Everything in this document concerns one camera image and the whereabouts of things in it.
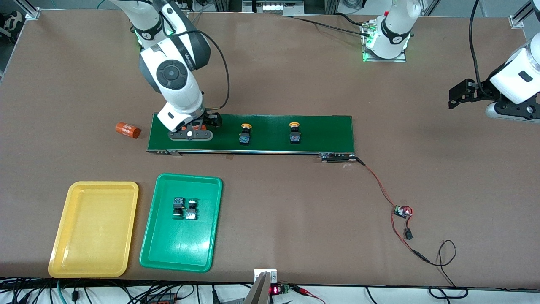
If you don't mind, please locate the yellow plastic tray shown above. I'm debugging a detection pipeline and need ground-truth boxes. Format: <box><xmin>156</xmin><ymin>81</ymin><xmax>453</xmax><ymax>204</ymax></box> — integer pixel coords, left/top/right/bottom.
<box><xmin>48</xmin><ymin>181</ymin><xmax>139</xmax><ymax>278</ymax></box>

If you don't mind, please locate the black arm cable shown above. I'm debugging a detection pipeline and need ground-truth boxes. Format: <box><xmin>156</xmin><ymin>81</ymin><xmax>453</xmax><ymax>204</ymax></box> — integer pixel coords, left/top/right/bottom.
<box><xmin>194</xmin><ymin>30</ymin><xmax>231</xmax><ymax>111</ymax></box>
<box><xmin>469</xmin><ymin>0</ymin><xmax>490</xmax><ymax>95</ymax></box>

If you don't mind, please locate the black cable across table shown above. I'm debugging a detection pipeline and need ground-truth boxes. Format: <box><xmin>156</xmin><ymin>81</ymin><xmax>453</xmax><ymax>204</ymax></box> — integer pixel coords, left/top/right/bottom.
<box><xmin>287</xmin><ymin>13</ymin><xmax>376</xmax><ymax>34</ymax></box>

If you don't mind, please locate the green conveyor belt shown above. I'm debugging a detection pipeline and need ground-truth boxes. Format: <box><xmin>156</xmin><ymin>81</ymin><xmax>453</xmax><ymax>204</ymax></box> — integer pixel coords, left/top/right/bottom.
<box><xmin>146</xmin><ymin>113</ymin><xmax>357</xmax><ymax>163</ymax></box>

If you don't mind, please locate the white mounting plate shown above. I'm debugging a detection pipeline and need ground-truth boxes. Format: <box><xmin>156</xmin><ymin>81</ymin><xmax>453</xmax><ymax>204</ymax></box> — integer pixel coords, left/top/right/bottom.
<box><xmin>254</xmin><ymin>269</ymin><xmax>278</xmax><ymax>284</ymax></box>

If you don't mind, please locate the grey metal camera bracket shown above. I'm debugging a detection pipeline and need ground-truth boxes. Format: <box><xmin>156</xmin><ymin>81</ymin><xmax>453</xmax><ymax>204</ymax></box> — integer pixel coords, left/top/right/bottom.
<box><xmin>243</xmin><ymin>271</ymin><xmax>273</xmax><ymax>304</ymax></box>

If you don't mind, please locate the aluminium profile post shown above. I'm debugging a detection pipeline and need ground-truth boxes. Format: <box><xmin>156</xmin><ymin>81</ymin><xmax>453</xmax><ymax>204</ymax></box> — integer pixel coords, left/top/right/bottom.
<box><xmin>17</xmin><ymin>0</ymin><xmax>41</xmax><ymax>19</ymax></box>
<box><xmin>508</xmin><ymin>0</ymin><xmax>533</xmax><ymax>28</ymax></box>

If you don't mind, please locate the red black conveyor power wire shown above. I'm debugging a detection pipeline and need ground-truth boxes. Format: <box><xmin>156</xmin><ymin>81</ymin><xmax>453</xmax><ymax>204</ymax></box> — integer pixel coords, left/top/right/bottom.
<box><xmin>354</xmin><ymin>156</ymin><xmax>399</xmax><ymax>209</ymax></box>

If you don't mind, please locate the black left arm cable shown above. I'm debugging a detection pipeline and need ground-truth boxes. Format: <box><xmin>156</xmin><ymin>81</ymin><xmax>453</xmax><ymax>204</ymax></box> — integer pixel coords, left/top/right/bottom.
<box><xmin>469</xmin><ymin>0</ymin><xmax>490</xmax><ymax>95</ymax></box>

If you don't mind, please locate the red black wire with plug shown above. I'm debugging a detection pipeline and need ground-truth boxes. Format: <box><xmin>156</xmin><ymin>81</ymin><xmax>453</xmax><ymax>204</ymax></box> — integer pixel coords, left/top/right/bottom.
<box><xmin>391</xmin><ymin>215</ymin><xmax>431</xmax><ymax>264</ymax></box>

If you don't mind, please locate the red clip lead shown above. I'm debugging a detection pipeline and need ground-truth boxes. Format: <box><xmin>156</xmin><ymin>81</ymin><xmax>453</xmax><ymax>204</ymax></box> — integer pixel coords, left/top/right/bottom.
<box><xmin>291</xmin><ymin>285</ymin><xmax>326</xmax><ymax>304</ymax></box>

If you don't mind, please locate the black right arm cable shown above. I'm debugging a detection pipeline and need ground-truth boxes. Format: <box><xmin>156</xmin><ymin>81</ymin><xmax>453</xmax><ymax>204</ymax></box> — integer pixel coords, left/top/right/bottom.
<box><xmin>194</xmin><ymin>30</ymin><xmax>231</xmax><ymax>111</ymax></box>

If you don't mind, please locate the white power strip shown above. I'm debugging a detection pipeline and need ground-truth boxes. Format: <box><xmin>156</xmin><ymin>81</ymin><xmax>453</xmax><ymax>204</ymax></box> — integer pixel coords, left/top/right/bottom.
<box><xmin>243</xmin><ymin>0</ymin><xmax>304</xmax><ymax>15</ymax></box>

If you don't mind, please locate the black looped power cable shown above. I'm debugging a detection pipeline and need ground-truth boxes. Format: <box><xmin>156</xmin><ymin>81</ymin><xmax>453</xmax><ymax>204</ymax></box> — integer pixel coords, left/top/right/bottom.
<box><xmin>422</xmin><ymin>239</ymin><xmax>470</xmax><ymax>299</ymax></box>

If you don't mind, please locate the green plastic tray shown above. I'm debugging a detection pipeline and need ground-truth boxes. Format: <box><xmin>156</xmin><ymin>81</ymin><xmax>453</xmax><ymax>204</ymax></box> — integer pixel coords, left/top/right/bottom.
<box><xmin>139</xmin><ymin>173</ymin><xmax>223</xmax><ymax>273</ymax></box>

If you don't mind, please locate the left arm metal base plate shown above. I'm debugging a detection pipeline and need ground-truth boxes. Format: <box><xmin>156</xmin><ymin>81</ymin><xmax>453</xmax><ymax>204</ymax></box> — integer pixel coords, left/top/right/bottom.
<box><xmin>362</xmin><ymin>21</ymin><xmax>408</xmax><ymax>63</ymax></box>

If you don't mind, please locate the black and white object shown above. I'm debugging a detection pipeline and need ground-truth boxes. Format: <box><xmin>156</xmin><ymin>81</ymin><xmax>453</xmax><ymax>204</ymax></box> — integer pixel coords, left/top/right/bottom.
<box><xmin>0</xmin><ymin>11</ymin><xmax>22</xmax><ymax>39</ymax></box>

